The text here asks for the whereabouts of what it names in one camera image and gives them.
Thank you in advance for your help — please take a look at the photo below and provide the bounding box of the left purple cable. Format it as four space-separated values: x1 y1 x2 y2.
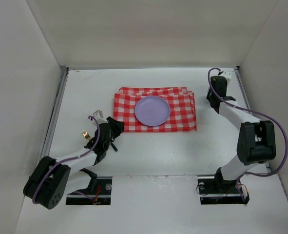
32 116 101 204

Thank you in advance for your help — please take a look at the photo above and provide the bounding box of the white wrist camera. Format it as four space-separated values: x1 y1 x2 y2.
93 110 107 124
218 70 232 80

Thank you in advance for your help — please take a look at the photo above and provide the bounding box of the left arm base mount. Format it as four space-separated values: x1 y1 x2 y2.
65 168 113 206

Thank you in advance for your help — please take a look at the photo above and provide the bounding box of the gold knife dark handle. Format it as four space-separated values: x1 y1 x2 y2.
111 142 118 152

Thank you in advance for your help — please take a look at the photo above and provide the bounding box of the gold fork dark handle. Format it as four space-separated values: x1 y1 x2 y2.
82 131 91 141

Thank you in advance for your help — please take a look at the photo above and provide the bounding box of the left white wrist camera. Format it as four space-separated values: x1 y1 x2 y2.
93 110 107 124

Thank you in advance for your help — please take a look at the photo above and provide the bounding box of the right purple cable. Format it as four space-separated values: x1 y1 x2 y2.
207 67 288 203

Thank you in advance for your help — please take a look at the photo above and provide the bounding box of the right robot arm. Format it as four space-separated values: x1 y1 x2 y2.
207 76 276 189

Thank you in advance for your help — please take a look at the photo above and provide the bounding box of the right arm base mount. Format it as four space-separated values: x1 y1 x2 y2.
196 175 250 205

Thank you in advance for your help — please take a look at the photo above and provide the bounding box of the purple plastic plate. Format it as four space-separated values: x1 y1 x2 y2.
134 96 171 127

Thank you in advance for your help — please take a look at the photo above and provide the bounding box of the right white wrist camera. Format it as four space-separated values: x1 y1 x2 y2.
218 70 232 80

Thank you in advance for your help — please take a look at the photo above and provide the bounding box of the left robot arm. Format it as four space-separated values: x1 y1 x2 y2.
23 115 125 210

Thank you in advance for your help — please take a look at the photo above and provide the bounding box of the red white checkered cloth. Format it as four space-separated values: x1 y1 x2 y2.
114 86 197 133

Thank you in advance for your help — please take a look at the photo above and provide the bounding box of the purple cable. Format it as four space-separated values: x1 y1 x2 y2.
207 67 288 203
32 116 101 204

